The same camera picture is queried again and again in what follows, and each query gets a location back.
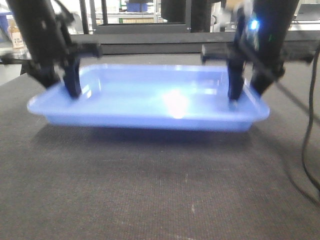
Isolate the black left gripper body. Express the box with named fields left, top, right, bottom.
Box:
left=6, top=0, right=102, bottom=69

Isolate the laptop on background table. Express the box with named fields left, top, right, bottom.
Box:
left=295, top=3, right=320, bottom=21

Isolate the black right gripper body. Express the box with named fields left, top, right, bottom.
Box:
left=201, top=0, right=314, bottom=73

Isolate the black cable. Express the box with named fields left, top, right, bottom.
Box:
left=277, top=47, right=320, bottom=208

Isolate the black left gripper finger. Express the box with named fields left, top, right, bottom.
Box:
left=26, top=61, right=61, bottom=89
left=62, top=56, right=82, bottom=98

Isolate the orange juice bottle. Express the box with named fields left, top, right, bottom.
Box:
left=7, top=19, right=25, bottom=49

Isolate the black metal frame rack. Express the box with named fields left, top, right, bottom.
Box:
left=71, top=0, right=320, bottom=55

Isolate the blue plastic tray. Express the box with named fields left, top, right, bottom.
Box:
left=27, top=64, right=270, bottom=132

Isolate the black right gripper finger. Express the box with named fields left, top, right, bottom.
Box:
left=250, top=65, right=285, bottom=96
left=227, top=60, right=245, bottom=101

